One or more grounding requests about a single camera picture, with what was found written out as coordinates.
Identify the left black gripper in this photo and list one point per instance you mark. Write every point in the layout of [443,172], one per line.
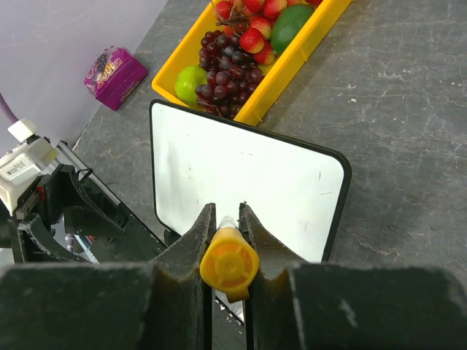
[44,201]

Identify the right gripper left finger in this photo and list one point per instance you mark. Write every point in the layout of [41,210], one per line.
[160,304]

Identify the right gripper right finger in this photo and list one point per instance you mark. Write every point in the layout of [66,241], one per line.
[295,304]

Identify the yellow marker cap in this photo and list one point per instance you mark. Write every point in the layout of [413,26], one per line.
[229,264]

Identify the white whiteboard marker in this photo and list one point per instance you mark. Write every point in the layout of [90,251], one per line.
[228,222]

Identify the small whiteboard black frame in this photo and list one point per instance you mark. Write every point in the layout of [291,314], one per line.
[296,189]

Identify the purple snack bag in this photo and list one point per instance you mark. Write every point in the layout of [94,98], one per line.
[114,76]

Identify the green pear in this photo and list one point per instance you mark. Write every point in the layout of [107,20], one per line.
[187,81]

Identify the yellow plastic tray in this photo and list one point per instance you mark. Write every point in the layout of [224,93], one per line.
[278,75]

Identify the dark red grapes bunch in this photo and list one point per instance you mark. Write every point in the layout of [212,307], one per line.
[232,75]

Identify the green mango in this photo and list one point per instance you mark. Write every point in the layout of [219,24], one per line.
[287,26]

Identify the red strawberries bunch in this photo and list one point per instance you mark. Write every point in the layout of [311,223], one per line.
[252,22]

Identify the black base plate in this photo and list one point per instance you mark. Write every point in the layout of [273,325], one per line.
[137,243]

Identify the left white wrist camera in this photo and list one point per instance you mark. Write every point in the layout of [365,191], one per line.
[24,163]

